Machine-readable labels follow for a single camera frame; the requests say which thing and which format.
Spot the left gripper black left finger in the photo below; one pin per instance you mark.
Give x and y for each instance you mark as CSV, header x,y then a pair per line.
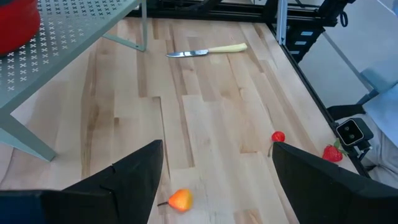
x,y
93,199

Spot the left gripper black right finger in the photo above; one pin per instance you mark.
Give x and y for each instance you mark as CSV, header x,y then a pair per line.
x,y
335,199

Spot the small yellow orange fruit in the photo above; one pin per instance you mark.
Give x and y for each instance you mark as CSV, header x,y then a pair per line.
x,y
182,200

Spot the red strawberry green leaves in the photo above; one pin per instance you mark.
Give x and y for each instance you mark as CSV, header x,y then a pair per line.
x,y
332,154

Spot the red cherry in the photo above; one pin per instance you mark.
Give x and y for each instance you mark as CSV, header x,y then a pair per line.
x,y
278,136

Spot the black labelled equipment box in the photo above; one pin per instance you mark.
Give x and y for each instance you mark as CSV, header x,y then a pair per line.
x,y
311,46

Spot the pale green perforated metal shelf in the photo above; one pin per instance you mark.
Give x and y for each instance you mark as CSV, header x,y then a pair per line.
x,y
62,37

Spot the red collapsible colander grey rim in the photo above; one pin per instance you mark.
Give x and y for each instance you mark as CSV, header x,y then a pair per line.
x,y
15,25

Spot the black table-level camera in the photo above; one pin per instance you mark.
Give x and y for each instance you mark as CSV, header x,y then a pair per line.
x,y
349,133

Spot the silver aluminium post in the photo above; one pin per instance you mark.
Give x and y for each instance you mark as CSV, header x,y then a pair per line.
x,y
281,21

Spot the black aluminium rig frame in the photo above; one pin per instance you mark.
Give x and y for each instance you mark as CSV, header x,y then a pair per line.
x,y
202,14

